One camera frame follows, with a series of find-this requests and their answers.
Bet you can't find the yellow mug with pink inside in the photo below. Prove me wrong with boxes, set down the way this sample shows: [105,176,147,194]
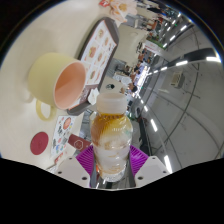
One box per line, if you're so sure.
[27,52,88,122]

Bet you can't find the clear plastic drink bottle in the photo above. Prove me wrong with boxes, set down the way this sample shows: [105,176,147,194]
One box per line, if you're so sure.
[90,92,134,183]

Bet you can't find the colourful printed leaflet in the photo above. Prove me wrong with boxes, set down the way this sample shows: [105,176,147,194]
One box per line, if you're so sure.
[50,114,76,159]

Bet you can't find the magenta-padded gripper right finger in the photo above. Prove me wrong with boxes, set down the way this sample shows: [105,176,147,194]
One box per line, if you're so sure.
[129,144,172,188]

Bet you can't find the ceiling air conditioner unit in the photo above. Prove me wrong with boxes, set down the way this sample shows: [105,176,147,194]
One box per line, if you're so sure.
[169,71,184,88]

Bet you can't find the crumpled white napkin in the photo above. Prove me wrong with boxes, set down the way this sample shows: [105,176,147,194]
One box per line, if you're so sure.
[87,87,101,105]

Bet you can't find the beige chair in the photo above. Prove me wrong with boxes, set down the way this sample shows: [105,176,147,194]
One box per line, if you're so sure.
[118,24,148,59]
[99,76,126,96]

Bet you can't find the brown tray with paper liner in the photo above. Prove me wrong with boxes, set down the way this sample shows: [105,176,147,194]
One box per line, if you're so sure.
[66,17,120,117]

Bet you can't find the ceiling lights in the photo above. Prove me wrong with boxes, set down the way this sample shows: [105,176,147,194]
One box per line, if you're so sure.
[131,11,223,174]

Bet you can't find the flat round red coaster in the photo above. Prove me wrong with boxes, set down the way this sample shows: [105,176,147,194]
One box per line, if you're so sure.
[29,131,50,156]

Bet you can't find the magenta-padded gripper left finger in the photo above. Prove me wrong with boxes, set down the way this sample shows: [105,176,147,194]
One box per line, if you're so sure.
[54,144,98,189]

